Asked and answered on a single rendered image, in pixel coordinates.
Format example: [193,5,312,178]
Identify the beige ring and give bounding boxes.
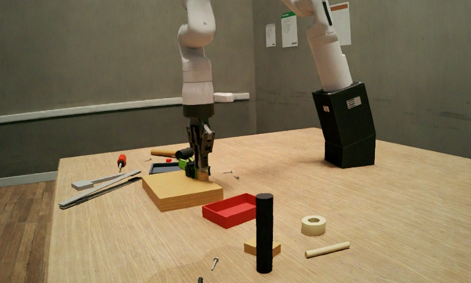
[301,215,326,236]

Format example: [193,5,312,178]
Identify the mallet with black head and wooden handle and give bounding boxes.
[150,147,194,160]

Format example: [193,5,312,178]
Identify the black spring clamp with green handles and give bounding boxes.
[178,157,211,179]

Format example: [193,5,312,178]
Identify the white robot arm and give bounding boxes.
[177,0,353,105]

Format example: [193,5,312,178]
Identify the red shallow tray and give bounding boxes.
[202,193,256,229]

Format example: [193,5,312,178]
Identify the red-handled screwdriver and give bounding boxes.
[117,154,126,169]

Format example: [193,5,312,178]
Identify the beige wooden dowel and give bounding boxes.
[305,242,350,258]

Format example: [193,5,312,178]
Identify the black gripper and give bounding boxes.
[183,103,215,170]

